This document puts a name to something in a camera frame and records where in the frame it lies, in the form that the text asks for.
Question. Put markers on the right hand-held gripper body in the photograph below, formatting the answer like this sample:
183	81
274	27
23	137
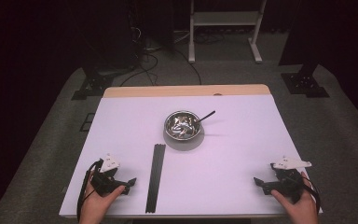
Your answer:
289	183

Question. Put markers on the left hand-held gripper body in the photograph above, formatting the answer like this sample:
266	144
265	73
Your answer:
104	183

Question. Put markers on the shiny metal bowl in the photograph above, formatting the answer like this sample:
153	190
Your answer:
177	133

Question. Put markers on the person's left hand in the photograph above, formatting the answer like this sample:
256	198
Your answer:
96	207

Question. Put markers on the person's right hand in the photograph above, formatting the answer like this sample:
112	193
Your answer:
306	211

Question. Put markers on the white table mat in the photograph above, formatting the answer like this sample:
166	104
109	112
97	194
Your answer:
230	171

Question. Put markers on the black stand base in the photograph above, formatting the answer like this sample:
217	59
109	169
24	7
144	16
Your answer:
94	84
304	84

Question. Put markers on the white metal stand frame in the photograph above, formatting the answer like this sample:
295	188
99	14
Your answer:
223	18

